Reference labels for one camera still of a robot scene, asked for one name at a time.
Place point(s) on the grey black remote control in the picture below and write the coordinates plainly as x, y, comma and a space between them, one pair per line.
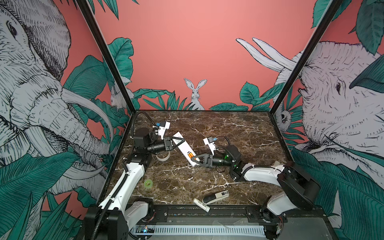
212, 198

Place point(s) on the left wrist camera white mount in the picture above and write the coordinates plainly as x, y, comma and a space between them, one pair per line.
160, 128

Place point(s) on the clear tape roll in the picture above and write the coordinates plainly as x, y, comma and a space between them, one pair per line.
162, 157

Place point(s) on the small white remote control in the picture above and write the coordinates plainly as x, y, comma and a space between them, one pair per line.
201, 205

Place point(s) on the black enclosure corner post right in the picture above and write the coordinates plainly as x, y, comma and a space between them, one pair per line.
326, 19

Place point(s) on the black enclosure corner post left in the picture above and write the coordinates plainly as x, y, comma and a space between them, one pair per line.
97, 34

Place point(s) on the white perforated cable duct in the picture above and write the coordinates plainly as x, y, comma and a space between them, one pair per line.
196, 230

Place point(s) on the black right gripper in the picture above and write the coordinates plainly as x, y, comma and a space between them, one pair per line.
209, 161

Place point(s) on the green tape roll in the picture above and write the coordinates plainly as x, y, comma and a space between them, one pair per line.
148, 184

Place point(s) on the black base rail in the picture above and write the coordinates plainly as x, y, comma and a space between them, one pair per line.
252, 213

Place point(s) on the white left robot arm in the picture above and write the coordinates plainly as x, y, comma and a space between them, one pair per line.
112, 219

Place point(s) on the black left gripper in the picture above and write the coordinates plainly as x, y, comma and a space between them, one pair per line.
168, 143

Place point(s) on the black enclosure corner post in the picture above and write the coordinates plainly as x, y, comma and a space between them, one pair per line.
326, 19
97, 34

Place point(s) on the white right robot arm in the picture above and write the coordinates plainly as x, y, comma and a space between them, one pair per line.
300, 189

